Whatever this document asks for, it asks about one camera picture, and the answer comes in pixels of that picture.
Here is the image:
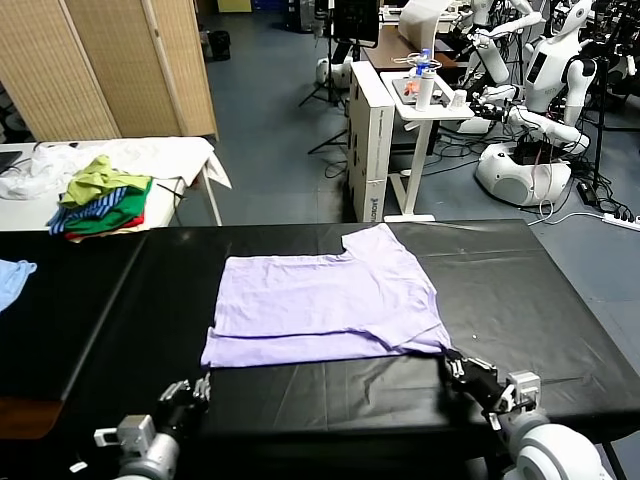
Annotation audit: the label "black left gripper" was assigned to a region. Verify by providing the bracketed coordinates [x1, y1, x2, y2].
[153, 371, 213, 441]

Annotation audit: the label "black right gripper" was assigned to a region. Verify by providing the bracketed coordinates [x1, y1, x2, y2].
[442, 348, 509, 416]

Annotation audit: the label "lavender printed t-shirt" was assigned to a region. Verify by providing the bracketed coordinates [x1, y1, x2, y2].
[199, 222, 454, 370]

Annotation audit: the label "small white robot base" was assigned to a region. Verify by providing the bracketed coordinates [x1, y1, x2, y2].
[315, 57, 354, 90]

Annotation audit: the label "black table cover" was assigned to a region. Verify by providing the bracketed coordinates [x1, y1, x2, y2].
[62, 218, 640, 480]
[0, 229, 149, 401]

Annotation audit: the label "beige folded garment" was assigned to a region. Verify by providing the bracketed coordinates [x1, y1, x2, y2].
[67, 222, 151, 245]

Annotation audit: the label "red folded garment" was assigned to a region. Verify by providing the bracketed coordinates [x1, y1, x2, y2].
[64, 209, 146, 240]

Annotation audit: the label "green folded garment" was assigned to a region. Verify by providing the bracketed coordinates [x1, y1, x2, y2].
[64, 175, 154, 234]

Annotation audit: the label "blue striped garment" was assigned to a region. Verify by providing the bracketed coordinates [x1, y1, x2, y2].
[47, 186, 132, 237]

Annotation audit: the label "light blue garment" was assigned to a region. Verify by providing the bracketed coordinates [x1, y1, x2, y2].
[0, 258, 39, 314]

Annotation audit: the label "white power strip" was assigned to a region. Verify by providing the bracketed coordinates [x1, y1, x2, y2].
[602, 212, 640, 231]

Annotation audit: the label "white standing desk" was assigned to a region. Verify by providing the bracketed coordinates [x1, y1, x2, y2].
[379, 69, 476, 224]

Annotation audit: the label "lime green crumpled garment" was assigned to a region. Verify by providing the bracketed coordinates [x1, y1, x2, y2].
[59, 154, 153, 210]

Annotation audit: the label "tall white cardboard box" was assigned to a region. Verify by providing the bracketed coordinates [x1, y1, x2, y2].
[348, 60, 396, 224]

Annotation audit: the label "white cloth on side table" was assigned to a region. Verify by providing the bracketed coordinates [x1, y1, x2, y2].
[0, 135, 234, 232]

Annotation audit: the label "black tripod stand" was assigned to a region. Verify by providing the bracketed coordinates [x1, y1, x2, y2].
[308, 127, 351, 156]
[298, 19, 351, 109]

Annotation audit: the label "white crumpled cloth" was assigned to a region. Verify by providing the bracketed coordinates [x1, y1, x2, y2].
[0, 143, 99, 201]

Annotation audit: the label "black stand pole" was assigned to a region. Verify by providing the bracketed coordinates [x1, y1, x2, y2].
[592, 57, 615, 189]

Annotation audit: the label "white thermos bottle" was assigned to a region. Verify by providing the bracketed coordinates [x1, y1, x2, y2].
[414, 69, 436, 112]

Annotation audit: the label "black laptop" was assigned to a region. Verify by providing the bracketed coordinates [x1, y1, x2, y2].
[0, 151, 25, 176]

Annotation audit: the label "white humanoid robot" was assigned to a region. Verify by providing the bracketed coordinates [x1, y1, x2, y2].
[459, 0, 546, 86]
[467, 0, 601, 207]

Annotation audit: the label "brown wooden desk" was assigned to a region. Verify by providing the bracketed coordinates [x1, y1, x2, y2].
[360, 24, 459, 71]

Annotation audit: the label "bamboo folding screen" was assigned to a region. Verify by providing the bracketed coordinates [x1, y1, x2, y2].
[0, 0, 221, 144]

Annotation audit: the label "white curved plastic cover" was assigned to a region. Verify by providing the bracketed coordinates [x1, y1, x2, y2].
[398, 0, 451, 49]

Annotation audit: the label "black floor bin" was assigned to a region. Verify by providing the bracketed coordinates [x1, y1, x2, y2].
[208, 30, 232, 63]

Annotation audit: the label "black monitor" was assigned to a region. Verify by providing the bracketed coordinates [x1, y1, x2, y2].
[332, 0, 382, 50]

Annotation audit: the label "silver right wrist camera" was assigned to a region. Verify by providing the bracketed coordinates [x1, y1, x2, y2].
[499, 369, 544, 415]

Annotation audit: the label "white coiled cable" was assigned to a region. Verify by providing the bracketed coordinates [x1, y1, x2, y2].
[392, 52, 444, 69]

